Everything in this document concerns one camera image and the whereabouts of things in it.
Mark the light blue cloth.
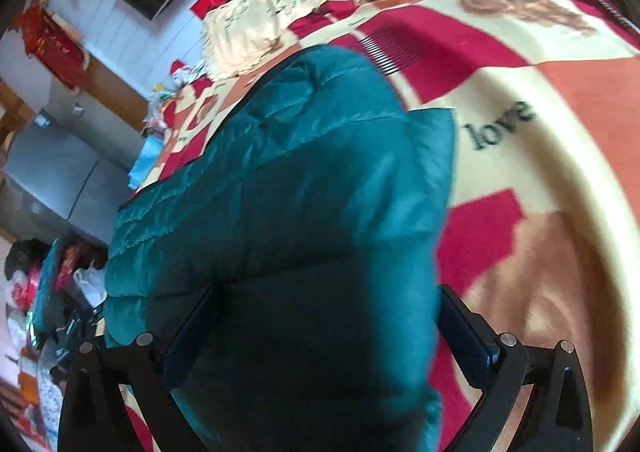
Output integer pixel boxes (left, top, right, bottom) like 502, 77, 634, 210
127, 135, 163, 190

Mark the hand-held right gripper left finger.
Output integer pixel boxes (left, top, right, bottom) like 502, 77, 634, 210
57, 283, 224, 452

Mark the grey wardrobe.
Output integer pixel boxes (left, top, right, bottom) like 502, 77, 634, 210
0, 122, 133, 245

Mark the red hanging wall decoration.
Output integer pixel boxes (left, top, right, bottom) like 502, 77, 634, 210
12, 0, 91, 90

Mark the black plastic bag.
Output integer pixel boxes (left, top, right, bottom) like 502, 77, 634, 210
5, 239, 51, 279

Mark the clear plastic bag of items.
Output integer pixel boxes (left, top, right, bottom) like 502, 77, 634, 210
142, 85, 173, 133

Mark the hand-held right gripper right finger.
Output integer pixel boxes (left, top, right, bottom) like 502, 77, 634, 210
439, 283, 594, 452

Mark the plush toy with red hat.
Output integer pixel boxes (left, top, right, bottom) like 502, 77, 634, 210
167, 60, 193, 88

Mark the red and cream printed blanket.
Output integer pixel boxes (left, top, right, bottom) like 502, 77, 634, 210
120, 0, 640, 452

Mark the white plastic bag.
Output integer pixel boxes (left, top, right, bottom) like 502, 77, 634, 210
72, 267, 107, 309

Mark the cream fringed pillow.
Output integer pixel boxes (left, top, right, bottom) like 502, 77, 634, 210
201, 0, 378, 80

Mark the teal quilted puffer jacket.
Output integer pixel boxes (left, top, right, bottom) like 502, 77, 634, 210
102, 45, 458, 452

